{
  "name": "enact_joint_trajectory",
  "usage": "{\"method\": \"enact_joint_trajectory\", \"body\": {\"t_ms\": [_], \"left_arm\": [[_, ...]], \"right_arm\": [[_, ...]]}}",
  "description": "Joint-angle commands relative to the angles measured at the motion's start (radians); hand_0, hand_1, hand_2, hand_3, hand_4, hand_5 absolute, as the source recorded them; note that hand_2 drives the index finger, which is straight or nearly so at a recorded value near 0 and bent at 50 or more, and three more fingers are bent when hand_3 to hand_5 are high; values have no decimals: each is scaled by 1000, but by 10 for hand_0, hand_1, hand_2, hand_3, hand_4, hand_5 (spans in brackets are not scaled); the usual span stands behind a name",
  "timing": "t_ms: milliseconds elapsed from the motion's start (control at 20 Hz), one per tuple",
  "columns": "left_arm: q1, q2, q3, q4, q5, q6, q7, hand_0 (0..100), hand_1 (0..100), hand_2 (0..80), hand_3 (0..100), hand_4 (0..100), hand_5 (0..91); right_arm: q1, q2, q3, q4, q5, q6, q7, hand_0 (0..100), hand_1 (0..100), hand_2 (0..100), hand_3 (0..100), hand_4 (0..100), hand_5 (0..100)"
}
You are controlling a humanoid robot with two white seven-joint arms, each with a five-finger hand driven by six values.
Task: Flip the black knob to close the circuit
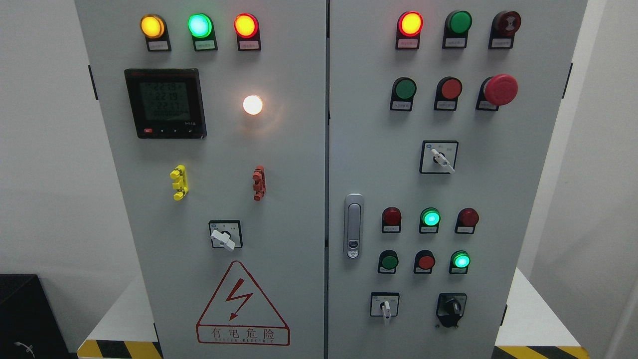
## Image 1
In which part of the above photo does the yellow indicator light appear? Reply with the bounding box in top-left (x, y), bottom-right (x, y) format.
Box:
top-left (140, 13), bottom-right (171, 52)

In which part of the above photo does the dark red indicator light right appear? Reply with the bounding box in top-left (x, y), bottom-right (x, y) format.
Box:
top-left (454, 207), bottom-right (480, 235)

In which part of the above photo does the red pushbutton second row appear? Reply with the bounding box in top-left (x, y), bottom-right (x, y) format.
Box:
top-left (434, 76), bottom-right (463, 111)

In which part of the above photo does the silver door handle lock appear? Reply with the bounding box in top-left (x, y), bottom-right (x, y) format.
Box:
top-left (343, 193), bottom-right (364, 259)

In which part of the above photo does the red electric warning sticker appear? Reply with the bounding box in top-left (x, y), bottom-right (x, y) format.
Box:
top-left (196, 261), bottom-right (290, 346)

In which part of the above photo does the grey cabinet left door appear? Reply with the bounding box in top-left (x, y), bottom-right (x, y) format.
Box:
top-left (75, 0), bottom-right (327, 359)

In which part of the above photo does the black digital power meter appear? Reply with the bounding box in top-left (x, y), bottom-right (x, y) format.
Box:
top-left (125, 68), bottom-right (207, 139)

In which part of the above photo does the green pushbutton top right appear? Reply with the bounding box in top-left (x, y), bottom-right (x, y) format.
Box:
top-left (442, 10), bottom-right (473, 49)

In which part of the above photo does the red terminal connector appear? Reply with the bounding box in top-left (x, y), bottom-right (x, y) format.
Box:
top-left (252, 165), bottom-right (266, 201)

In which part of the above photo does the white rotary selector switch upper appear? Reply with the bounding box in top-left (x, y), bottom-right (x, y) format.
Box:
top-left (419, 140), bottom-right (459, 174)

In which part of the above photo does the lit green indicator light middle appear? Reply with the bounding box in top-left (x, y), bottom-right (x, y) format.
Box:
top-left (419, 207), bottom-right (441, 234)

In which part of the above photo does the red indicator light top right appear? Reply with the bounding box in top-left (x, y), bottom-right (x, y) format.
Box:
top-left (396, 11), bottom-right (424, 50)

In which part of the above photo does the green pushbutton second row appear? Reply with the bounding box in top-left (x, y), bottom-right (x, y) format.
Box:
top-left (390, 77), bottom-right (417, 111)

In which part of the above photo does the white rotary selector switch bottom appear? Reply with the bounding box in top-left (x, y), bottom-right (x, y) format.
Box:
top-left (370, 292), bottom-right (400, 326)

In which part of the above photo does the dark red indicator light left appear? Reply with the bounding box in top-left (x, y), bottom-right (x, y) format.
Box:
top-left (381, 207), bottom-right (402, 233)

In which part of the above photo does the black box lower left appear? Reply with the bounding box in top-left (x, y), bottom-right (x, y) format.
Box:
top-left (0, 274), bottom-right (70, 359)

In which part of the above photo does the red-orange indicator light left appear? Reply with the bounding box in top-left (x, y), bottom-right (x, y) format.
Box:
top-left (233, 13), bottom-right (261, 51)

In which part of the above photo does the white glowing indicator light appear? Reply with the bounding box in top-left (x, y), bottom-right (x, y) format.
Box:
top-left (242, 95), bottom-right (264, 116)

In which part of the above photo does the red pushbutton lower row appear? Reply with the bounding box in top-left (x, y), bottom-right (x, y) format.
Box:
top-left (413, 250), bottom-right (436, 274)

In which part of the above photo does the grey cabinet door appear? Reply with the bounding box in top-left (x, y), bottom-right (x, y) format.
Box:
top-left (75, 0), bottom-right (327, 359)
top-left (326, 0), bottom-right (587, 359)

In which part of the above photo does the lit green indicator lower right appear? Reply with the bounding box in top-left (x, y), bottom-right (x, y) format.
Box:
top-left (449, 250), bottom-right (471, 275)

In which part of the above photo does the white platform with hazard stripes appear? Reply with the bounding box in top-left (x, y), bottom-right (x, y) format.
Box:
top-left (77, 270), bottom-right (589, 359)

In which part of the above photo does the red emergency stop button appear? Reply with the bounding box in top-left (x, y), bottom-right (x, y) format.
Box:
top-left (476, 73), bottom-right (519, 112)

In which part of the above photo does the dark red buzzer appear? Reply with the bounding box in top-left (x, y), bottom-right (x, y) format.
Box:
top-left (488, 10), bottom-right (521, 49)

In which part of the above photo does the white rotary selector switch left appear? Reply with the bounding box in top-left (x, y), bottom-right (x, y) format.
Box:
top-left (209, 220), bottom-right (243, 251)

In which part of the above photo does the white rotary selector switch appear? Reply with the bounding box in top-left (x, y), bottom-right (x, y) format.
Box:
top-left (419, 140), bottom-right (459, 174)
top-left (370, 292), bottom-right (400, 326)
top-left (209, 220), bottom-right (243, 251)

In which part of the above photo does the green indicator light top left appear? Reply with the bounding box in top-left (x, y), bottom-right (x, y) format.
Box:
top-left (187, 13), bottom-right (217, 52)

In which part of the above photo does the black rotary knob switch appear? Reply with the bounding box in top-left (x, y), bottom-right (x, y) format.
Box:
top-left (436, 293), bottom-right (468, 328)

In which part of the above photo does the grey cabinet right door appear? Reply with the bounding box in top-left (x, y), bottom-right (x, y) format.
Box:
top-left (326, 0), bottom-right (587, 359)

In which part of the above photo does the dark red indicator light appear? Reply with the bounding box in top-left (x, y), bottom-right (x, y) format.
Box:
top-left (454, 207), bottom-right (480, 235)
top-left (381, 207), bottom-right (402, 233)

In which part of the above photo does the yellow terminal connector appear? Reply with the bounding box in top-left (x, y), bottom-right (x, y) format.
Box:
top-left (169, 165), bottom-right (189, 201)

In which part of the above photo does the green pushbutton lower row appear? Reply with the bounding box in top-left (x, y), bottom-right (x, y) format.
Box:
top-left (377, 250), bottom-right (399, 274)

